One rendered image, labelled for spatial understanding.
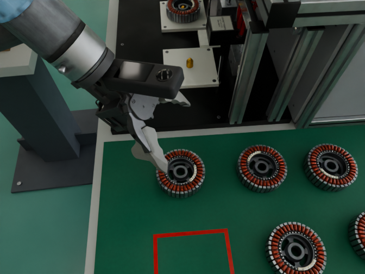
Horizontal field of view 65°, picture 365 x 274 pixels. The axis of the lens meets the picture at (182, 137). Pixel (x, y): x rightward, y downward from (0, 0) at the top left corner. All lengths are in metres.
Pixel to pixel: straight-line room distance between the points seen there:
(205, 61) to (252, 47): 0.32
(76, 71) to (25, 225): 1.25
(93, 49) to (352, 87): 0.57
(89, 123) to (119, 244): 1.17
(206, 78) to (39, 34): 0.52
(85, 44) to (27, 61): 0.63
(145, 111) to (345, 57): 0.41
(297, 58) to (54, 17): 0.44
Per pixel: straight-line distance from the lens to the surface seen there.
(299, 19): 0.54
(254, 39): 0.56
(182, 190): 0.64
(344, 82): 0.73
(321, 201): 0.74
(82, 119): 1.77
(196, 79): 0.82
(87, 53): 0.42
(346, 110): 0.84
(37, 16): 0.41
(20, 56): 1.07
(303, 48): 0.61
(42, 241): 1.55
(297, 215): 0.71
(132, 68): 0.44
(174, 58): 0.88
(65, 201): 1.58
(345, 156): 0.78
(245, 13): 0.63
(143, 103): 0.46
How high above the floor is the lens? 1.38
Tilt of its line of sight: 58 degrees down
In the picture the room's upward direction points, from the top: straight up
